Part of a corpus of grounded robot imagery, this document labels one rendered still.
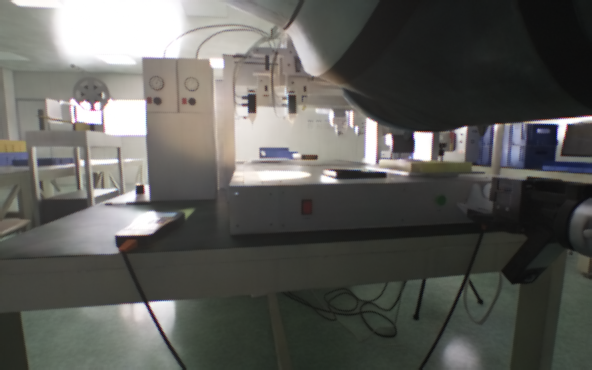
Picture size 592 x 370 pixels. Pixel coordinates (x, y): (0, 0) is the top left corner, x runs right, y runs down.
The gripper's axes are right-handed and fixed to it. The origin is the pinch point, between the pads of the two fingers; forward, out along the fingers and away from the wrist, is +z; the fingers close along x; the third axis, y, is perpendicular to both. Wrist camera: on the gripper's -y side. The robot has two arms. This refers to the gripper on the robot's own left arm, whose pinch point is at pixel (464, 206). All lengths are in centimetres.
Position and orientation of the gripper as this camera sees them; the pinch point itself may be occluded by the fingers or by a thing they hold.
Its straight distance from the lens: 64.2
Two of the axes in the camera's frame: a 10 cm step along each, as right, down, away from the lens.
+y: 0.0, -9.9, -1.2
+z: -1.8, -1.2, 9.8
